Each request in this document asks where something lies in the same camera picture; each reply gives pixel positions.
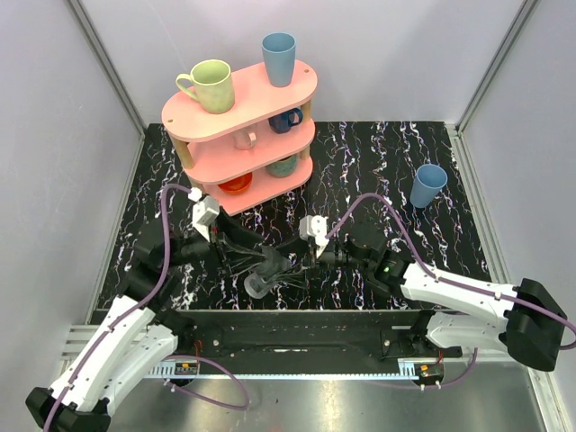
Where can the dark blue mug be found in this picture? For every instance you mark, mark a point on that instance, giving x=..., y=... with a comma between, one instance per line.
x=285, y=121

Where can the blue tumbler on shelf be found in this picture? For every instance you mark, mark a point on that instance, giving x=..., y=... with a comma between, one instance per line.
x=278, y=51

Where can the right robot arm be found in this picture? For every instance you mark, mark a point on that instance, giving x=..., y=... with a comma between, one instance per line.
x=521, y=320

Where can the orange bowl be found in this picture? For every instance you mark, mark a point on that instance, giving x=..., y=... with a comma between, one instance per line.
x=237, y=185

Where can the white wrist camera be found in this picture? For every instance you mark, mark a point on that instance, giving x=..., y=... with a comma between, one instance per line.
x=206, y=209
x=315, y=228

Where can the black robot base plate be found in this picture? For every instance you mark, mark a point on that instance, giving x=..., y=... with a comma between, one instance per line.
x=378, y=333

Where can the teal speckled cup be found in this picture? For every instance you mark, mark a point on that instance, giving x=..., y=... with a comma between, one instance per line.
x=283, y=167

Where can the pink three-tier shelf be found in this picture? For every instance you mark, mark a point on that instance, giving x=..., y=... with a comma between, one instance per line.
x=257, y=150

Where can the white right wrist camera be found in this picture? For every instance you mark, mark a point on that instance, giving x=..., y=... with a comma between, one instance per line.
x=315, y=228

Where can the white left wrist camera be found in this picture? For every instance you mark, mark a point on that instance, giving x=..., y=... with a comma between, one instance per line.
x=206, y=209

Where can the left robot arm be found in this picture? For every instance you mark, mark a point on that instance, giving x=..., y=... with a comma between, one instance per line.
x=147, y=290

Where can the pink mug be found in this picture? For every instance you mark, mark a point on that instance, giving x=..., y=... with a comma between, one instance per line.
x=245, y=139

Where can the blue tumbler on table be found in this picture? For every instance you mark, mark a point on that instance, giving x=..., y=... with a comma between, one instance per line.
x=429, y=180

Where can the green mug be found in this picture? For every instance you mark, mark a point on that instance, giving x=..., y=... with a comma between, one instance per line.
x=210, y=84

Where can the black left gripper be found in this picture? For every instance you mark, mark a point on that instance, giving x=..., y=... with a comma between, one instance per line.
x=220, y=243

